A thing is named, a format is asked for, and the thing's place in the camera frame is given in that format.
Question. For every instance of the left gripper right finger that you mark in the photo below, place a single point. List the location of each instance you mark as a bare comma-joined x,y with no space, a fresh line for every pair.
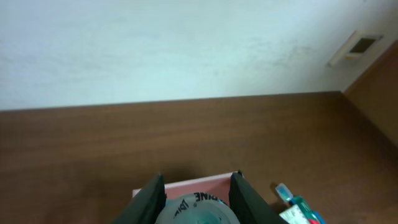
248,205

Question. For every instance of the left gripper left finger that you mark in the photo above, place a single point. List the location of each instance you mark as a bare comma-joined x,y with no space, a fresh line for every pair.
146,205

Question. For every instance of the blue white toothbrush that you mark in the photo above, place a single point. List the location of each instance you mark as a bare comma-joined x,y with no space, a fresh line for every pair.
285,194

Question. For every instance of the teal mouthwash bottle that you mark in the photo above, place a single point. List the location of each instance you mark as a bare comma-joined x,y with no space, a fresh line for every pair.
196,208

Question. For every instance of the red green toothpaste tube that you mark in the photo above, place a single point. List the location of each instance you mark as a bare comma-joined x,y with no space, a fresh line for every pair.
306,210

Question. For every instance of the white cardboard box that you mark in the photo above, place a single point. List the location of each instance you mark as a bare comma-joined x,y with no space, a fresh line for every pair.
217,185

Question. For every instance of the blue disposable razor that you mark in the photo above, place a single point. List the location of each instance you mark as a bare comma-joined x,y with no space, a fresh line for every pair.
319,217

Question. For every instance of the white wall socket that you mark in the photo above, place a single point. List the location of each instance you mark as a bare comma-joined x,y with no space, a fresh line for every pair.
354,48

